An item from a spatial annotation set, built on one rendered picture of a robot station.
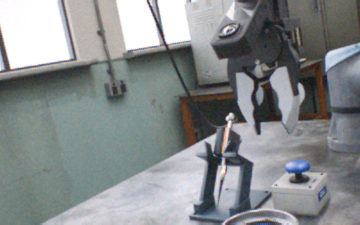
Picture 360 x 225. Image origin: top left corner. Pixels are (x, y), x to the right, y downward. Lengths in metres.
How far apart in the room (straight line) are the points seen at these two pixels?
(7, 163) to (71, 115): 0.45
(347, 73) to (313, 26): 3.46
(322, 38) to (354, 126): 3.44
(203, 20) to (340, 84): 2.08
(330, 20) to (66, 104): 2.91
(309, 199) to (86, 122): 1.85
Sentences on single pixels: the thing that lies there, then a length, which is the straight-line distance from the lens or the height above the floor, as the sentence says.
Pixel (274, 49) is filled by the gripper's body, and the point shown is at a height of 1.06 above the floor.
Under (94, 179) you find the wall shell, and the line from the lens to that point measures 2.39.
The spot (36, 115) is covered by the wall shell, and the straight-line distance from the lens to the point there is 2.17.
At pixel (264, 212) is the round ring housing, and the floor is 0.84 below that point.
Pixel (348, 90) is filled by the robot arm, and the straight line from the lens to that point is 0.91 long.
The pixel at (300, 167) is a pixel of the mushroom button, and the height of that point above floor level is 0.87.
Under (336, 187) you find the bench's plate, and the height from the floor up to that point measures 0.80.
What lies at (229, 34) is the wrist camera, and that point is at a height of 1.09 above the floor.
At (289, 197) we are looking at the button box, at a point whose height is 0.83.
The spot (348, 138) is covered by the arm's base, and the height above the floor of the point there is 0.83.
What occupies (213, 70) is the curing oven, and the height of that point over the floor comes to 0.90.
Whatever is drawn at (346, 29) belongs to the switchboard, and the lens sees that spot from 4.26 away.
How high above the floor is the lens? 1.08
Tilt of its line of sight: 8 degrees down
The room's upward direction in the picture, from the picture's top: 11 degrees counter-clockwise
